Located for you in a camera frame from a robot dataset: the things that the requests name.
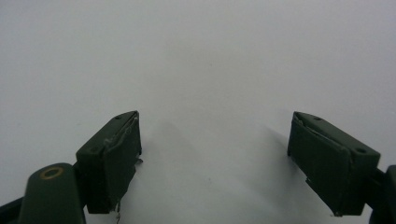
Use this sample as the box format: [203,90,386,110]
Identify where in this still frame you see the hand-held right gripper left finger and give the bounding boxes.
[75,110,144,216]

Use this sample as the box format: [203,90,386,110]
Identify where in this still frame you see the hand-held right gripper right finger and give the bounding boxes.
[286,110,382,217]

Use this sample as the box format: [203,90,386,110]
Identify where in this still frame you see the grey foam mat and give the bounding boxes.
[0,0,396,224]

